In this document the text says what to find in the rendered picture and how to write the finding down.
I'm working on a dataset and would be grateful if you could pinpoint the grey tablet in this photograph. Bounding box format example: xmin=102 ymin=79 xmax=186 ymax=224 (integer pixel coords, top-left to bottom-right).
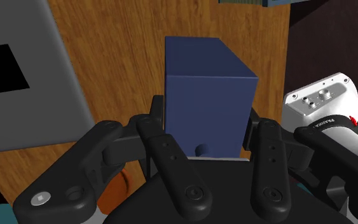
xmin=0 ymin=0 xmax=97 ymax=153

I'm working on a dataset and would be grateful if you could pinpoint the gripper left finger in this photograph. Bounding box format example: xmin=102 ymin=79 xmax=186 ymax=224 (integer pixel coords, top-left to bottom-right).
xmin=12 ymin=94 xmax=214 ymax=224

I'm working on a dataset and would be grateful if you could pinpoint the orange round object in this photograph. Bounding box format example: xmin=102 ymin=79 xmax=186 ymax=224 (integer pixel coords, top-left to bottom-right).
xmin=96 ymin=167 xmax=134 ymax=216

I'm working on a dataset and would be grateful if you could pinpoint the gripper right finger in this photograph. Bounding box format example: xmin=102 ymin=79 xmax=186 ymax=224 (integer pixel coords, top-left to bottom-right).
xmin=243 ymin=106 xmax=358 ymax=224

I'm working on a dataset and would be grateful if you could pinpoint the wooden table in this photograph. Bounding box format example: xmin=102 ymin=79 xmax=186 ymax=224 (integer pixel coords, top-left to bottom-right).
xmin=0 ymin=0 xmax=291 ymax=206

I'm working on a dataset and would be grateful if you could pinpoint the dark blue box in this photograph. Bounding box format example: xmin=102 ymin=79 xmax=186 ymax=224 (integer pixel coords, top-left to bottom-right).
xmin=164 ymin=36 xmax=259 ymax=158

